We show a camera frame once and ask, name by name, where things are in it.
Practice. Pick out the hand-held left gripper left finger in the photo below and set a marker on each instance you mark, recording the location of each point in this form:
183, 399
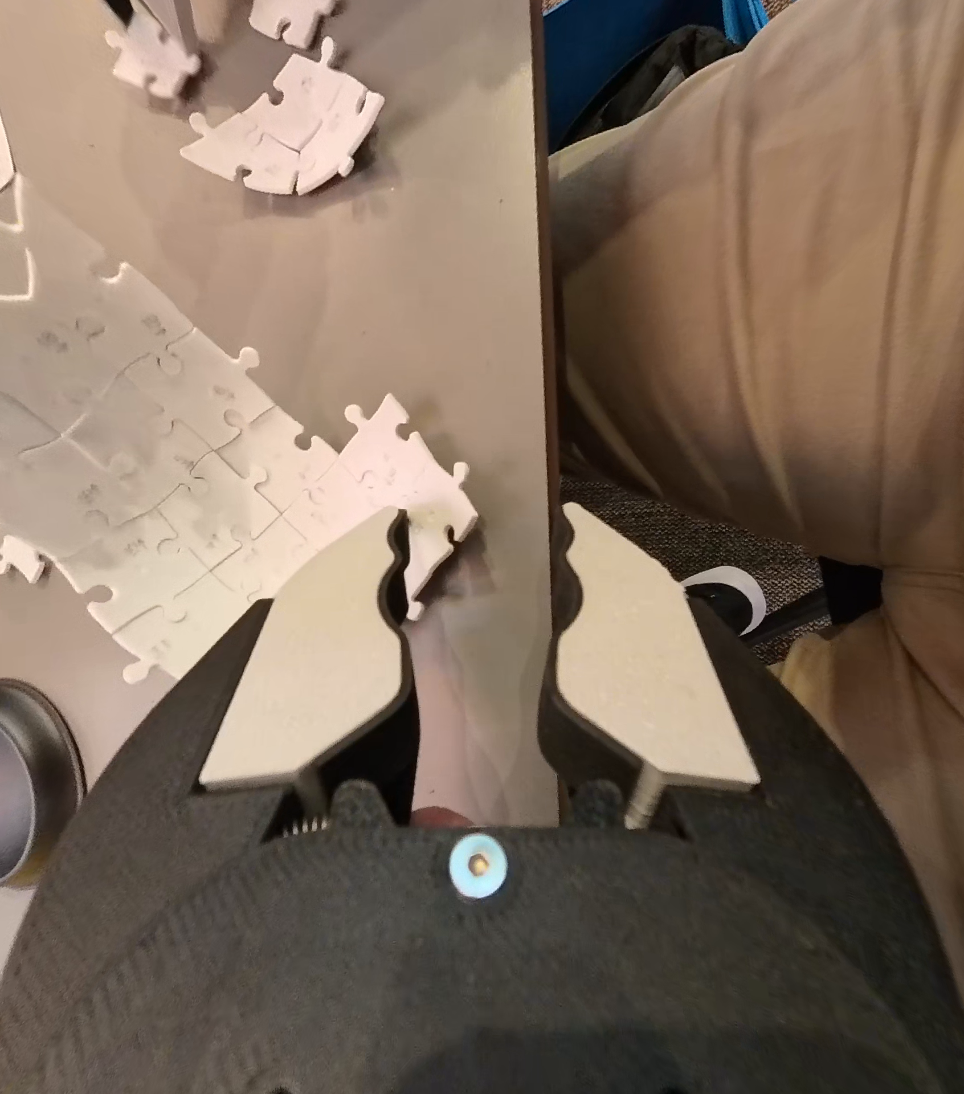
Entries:
302, 675

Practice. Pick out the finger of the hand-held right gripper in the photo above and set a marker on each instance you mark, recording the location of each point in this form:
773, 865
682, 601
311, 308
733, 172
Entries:
164, 21

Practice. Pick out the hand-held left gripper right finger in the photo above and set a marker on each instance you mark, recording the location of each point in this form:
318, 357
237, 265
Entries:
649, 675

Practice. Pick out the single white puzzle piece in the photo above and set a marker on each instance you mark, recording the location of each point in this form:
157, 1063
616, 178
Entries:
294, 17
153, 64

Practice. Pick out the large assembled white puzzle sheet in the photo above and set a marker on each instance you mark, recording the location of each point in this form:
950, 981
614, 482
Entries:
106, 444

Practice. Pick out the curved assembled white puzzle section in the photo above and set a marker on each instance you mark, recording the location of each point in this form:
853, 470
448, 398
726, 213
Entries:
294, 128

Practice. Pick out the small white puzzle piece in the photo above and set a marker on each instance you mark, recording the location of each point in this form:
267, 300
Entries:
20, 557

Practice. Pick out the person's left shoe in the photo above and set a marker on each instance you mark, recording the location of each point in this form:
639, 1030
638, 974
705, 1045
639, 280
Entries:
730, 598

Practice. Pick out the black chair base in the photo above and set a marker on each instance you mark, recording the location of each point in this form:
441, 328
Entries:
849, 590

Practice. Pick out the person's left leg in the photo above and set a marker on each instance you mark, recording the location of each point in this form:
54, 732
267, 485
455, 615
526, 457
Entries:
943, 769

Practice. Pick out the blue container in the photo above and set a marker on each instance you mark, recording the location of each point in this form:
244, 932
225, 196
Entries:
593, 51

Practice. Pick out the dark cloth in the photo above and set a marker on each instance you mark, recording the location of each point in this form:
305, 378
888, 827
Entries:
691, 60

